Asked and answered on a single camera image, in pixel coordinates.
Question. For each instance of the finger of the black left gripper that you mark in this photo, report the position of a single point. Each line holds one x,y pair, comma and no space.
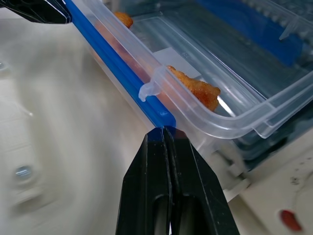
41,11

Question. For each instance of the clear blue-sealed food container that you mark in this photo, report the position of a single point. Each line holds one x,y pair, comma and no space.
220,61

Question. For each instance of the orange fried food piece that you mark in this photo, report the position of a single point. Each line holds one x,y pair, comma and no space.
124,18
199,89

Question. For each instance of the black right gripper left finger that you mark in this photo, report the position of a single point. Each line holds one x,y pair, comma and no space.
144,186

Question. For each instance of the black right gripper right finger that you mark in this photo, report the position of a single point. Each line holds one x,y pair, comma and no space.
198,193

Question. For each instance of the silver screw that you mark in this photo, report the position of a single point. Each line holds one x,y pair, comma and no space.
23,171

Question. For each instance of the red oven indicator light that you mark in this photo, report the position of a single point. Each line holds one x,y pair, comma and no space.
290,220

